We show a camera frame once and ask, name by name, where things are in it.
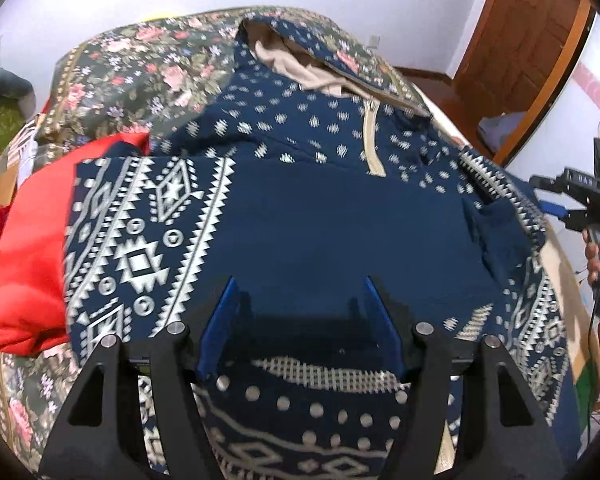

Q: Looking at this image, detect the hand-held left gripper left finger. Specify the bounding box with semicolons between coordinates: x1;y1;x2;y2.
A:
39;276;253;480

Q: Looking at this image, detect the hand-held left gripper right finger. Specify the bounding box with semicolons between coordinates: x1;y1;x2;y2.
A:
347;275;568;480

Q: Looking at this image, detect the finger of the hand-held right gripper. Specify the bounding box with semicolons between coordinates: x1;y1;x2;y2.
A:
529;170;600;197
539;200;600;234

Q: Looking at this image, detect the navy patterned hoodie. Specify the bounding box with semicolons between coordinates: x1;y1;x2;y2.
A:
62;17;581;480

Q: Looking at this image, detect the person's right hand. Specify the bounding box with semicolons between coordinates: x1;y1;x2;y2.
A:
582;227;600;286

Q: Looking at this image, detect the grey cloth pile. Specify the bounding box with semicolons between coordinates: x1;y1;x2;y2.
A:
477;112;528;153

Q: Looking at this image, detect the brown wooden door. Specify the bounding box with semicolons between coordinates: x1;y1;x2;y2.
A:
452;0;596;166

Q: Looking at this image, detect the red folded garment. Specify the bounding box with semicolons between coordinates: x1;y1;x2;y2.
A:
0;132;151;356

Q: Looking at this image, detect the white patterned cloth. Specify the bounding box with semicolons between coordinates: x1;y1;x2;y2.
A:
7;116;46;181

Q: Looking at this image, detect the floral bedspread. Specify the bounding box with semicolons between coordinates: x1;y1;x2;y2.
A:
0;6;433;466

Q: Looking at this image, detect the grey plush toy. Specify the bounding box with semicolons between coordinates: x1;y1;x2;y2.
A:
0;67;33;111

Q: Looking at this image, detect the pink wall decoration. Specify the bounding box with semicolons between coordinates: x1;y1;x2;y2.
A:
577;62;600;136

